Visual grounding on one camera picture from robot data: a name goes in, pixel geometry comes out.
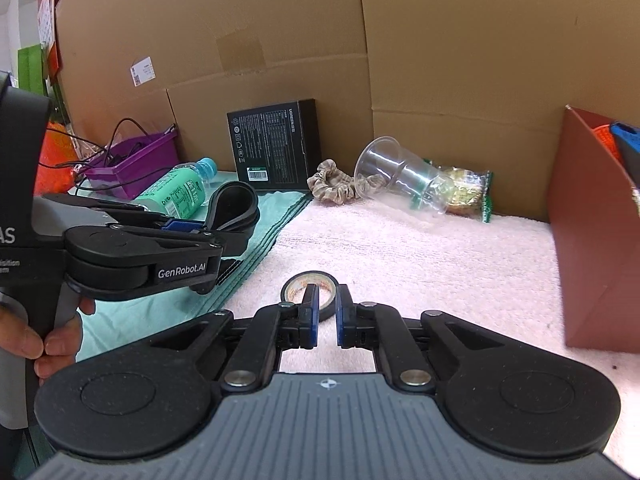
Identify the white calendar sheet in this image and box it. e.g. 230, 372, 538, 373
37, 0, 59, 47

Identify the black cardboard box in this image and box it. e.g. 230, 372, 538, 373
227, 98, 317, 191

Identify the black rubber band strap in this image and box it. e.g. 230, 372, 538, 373
204, 182, 261, 262

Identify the green snack packet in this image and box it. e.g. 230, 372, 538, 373
410, 160, 495, 224

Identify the green board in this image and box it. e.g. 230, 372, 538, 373
17, 44, 47, 92

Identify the brown cardboard backdrop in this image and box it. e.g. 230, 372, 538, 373
52, 0, 640, 223

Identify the beige hair scrunchie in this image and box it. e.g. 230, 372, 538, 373
307, 158, 357, 206

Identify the orange silicone brush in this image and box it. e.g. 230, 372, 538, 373
592, 123, 632, 172

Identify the pink towel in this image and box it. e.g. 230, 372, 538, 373
220, 199, 640, 463

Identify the person's left hand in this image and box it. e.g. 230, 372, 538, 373
0, 297, 97, 387

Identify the green plastic bottle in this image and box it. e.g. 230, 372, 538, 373
134, 157, 217, 220

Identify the purple plastic basket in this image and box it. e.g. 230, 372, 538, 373
83, 132, 180, 200

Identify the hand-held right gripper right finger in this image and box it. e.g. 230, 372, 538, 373
335, 283, 507, 392

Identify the black cable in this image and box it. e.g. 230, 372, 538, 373
40, 118, 177, 197

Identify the white paper label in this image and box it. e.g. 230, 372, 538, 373
130, 59, 155, 86

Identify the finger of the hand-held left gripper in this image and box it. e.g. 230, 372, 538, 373
107, 224, 226, 296
47, 194, 202, 234

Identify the brown cardboard box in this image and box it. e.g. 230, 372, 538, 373
546, 104, 640, 354

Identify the orange mesh bag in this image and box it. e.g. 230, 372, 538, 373
36, 119, 82, 197

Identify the clear plastic cup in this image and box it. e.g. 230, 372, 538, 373
353, 135, 456, 216

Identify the teal towel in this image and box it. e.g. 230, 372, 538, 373
74, 170, 314, 362

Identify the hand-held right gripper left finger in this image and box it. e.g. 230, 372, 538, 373
149, 283, 321, 392

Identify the black tape roll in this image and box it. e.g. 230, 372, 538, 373
280, 270, 342, 322

